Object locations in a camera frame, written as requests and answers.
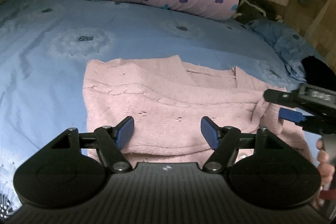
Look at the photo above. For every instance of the person's right hand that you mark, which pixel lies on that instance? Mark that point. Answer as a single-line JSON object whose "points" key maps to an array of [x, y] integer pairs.
{"points": [[327, 172]]}

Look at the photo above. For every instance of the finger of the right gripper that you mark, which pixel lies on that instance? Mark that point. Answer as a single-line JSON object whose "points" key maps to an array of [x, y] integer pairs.
{"points": [[281, 98], [291, 115]]}

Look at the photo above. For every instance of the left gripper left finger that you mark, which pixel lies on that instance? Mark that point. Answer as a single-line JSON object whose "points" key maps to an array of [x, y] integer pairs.
{"points": [[108, 142]]}

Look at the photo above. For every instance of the black garment on bed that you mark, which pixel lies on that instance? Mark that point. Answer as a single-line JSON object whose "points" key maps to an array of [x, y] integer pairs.
{"points": [[318, 73]]}

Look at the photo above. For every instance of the dark clothes pile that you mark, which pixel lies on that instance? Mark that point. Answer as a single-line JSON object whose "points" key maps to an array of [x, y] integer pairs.
{"points": [[250, 10]]}

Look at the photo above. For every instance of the blue crumpled pillow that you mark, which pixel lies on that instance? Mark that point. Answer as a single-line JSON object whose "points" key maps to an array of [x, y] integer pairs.
{"points": [[290, 47]]}

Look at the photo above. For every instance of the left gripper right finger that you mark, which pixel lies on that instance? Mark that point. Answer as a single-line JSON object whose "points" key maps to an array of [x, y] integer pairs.
{"points": [[226, 142]]}

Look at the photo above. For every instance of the pink knitted cardigan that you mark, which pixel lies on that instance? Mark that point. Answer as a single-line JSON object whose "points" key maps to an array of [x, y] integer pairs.
{"points": [[168, 98]]}

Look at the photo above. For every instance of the blue dandelion bed sheet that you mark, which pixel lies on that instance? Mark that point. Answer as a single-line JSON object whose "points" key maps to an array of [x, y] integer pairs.
{"points": [[45, 46]]}

